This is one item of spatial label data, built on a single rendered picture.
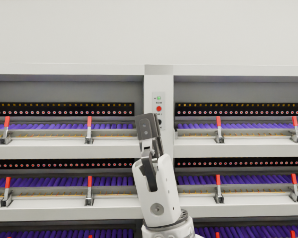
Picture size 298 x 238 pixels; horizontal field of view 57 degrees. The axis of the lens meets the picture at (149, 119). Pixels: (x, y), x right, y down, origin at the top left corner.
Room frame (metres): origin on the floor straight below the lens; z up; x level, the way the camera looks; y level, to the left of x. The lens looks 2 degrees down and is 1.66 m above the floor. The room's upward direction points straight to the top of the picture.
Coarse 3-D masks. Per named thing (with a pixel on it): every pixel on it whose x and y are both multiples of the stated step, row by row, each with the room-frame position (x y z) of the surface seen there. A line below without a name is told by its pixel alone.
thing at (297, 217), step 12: (252, 216) 1.09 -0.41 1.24; (264, 216) 1.09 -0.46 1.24; (276, 216) 1.09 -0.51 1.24; (288, 216) 1.09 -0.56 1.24; (204, 228) 1.05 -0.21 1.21; (216, 228) 1.04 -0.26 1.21; (228, 228) 1.05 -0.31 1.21; (240, 228) 1.05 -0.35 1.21; (252, 228) 1.05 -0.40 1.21; (264, 228) 1.05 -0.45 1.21; (276, 228) 1.06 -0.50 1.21; (288, 228) 1.06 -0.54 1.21
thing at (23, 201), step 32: (0, 160) 1.03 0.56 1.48; (32, 160) 1.03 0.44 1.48; (64, 160) 1.04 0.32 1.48; (96, 160) 1.05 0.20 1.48; (128, 160) 1.05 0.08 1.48; (0, 192) 0.93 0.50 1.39; (32, 192) 0.93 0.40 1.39; (64, 192) 0.94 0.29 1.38; (96, 192) 0.95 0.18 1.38; (128, 192) 0.95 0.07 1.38
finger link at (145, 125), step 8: (136, 120) 0.45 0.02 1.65; (144, 120) 0.44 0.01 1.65; (152, 120) 0.44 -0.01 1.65; (136, 128) 0.45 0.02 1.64; (144, 128) 0.43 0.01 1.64; (152, 128) 0.44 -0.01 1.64; (144, 136) 0.43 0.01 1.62; (152, 136) 0.44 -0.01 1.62; (144, 144) 0.43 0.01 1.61; (152, 144) 0.43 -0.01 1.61; (152, 152) 0.41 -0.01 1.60
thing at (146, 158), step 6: (144, 150) 0.42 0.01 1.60; (144, 156) 0.40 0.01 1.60; (150, 156) 0.41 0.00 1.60; (144, 162) 0.40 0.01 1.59; (150, 162) 0.40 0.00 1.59; (144, 168) 0.40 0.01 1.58; (150, 168) 0.40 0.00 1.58; (150, 174) 0.40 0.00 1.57; (150, 180) 0.40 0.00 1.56; (150, 186) 0.41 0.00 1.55; (156, 186) 0.41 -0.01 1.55
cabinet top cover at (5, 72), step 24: (0, 72) 0.86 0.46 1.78; (24, 72) 0.86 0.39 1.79; (48, 72) 0.87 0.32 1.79; (72, 72) 0.87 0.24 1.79; (96, 72) 0.88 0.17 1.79; (120, 72) 0.88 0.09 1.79; (192, 72) 0.89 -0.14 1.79; (216, 72) 0.90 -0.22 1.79; (240, 72) 0.90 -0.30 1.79; (264, 72) 0.90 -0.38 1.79; (288, 72) 0.91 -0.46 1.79
